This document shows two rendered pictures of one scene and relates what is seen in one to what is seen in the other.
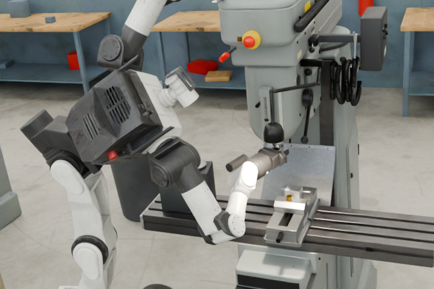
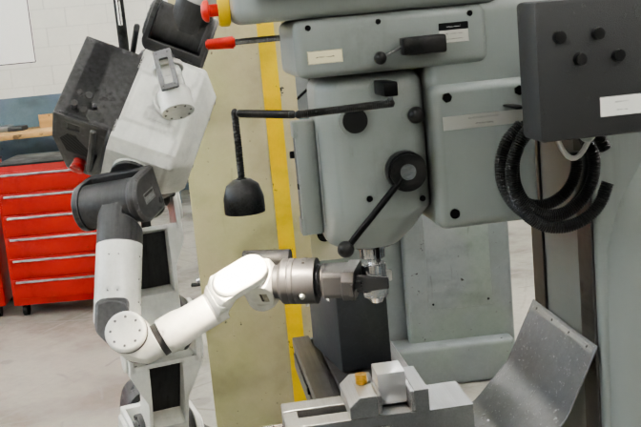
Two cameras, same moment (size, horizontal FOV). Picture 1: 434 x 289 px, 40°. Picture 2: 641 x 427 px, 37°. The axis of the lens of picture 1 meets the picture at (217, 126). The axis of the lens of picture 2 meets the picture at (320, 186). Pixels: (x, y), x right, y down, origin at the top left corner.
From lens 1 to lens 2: 2.13 m
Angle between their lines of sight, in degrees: 58
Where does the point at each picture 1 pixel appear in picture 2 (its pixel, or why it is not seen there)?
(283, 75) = (318, 100)
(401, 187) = not seen: outside the picture
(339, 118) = (612, 279)
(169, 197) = (316, 322)
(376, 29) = (530, 32)
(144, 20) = not seen: outside the picture
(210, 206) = (103, 279)
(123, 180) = not seen: hidden behind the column
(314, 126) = (576, 285)
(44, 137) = not seen: hidden behind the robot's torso
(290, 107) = (331, 171)
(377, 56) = (535, 102)
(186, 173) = (100, 215)
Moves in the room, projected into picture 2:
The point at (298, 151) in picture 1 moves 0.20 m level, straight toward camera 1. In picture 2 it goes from (554, 335) to (466, 356)
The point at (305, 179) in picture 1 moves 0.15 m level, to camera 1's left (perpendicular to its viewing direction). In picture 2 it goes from (536, 399) to (485, 378)
